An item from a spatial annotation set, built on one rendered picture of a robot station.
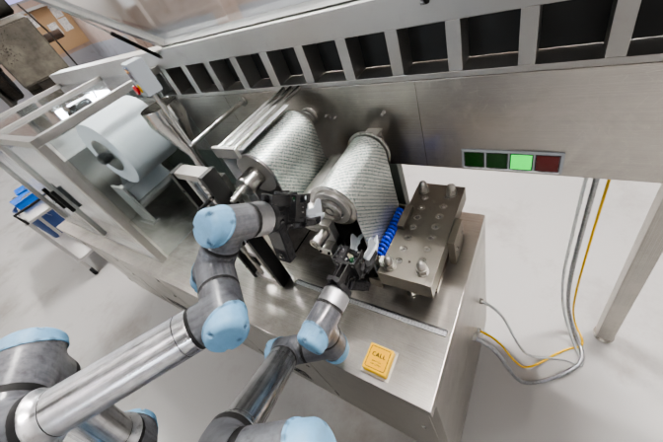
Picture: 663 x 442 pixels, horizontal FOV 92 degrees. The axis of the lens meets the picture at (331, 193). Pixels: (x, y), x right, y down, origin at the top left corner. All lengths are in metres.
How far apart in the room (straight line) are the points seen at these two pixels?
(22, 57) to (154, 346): 5.29
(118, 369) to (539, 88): 0.99
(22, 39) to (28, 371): 5.13
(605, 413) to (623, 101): 1.39
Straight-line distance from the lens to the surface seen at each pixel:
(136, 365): 0.65
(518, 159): 1.02
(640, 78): 0.91
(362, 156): 0.94
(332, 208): 0.86
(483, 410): 1.89
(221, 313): 0.58
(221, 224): 0.60
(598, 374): 2.02
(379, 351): 1.00
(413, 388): 0.98
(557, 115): 0.94
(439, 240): 1.02
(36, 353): 0.85
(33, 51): 5.73
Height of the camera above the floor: 1.83
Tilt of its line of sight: 39 degrees down
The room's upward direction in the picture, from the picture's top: 23 degrees counter-clockwise
